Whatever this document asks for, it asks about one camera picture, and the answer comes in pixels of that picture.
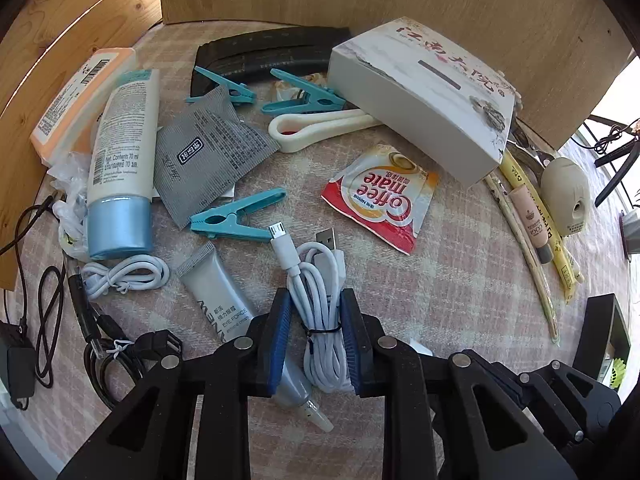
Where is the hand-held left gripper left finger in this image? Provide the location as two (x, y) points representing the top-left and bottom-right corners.
(57, 287), (293, 480)

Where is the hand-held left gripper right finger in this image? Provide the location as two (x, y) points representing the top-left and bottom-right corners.
(340, 289), (581, 480)

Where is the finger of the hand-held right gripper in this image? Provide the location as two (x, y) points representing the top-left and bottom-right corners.
(494, 357), (623, 461)

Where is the white USB cable bundle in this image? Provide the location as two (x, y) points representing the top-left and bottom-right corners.
(270, 220), (346, 395)

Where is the black storage box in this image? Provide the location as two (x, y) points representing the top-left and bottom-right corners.
(572, 294), (632, 391)

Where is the grey eye cream tube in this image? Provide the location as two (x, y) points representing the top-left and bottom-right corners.
(176, 241), (335, 433)

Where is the black USB cable bundle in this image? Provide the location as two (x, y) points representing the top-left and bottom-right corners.
(67, 265), (185, 413)

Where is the white egg-shaped device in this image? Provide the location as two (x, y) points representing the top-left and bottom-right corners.
(540, 156), (594, 238)

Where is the teal clothespin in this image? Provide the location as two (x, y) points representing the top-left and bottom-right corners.
(185, 65), (257, 106)
(189, 188), (288, 247)
(260, 67), (347, 116)

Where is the white printed tissue box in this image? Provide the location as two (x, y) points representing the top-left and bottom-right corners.
(326, 17), (518, 188)

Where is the black wet wipes pack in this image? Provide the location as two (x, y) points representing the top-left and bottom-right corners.
(191, 25), (352, 98)

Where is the long yellow paper packet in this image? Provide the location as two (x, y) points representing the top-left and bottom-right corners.
(500, 149), (585, 303)

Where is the red coffee creamer sachet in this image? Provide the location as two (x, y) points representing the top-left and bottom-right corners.
(320, 142), (440, 257)

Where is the grey foil sachet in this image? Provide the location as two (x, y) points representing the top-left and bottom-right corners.
(152, 85), (281, 231)

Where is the small cream cosmetic tube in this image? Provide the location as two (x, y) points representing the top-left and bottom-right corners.
(509, 184), (555, 265)

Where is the white plastic bottle opener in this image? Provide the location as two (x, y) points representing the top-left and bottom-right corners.
(267, 107), (383, 153)

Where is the white tube with blue cap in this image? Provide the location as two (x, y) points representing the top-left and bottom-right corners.
(87, 67), (162, 261)

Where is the black charger adapter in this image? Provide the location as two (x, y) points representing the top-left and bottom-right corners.
(2, 322), (37, 411)

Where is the clear plastic bag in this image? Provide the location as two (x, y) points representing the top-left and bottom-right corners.
(46, 152), (96, 261)

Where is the metal clip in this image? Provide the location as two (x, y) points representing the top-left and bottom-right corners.
(510, 117), (557, 171)

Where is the small white cable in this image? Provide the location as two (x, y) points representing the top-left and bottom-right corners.
(80, 254), (171, 302)

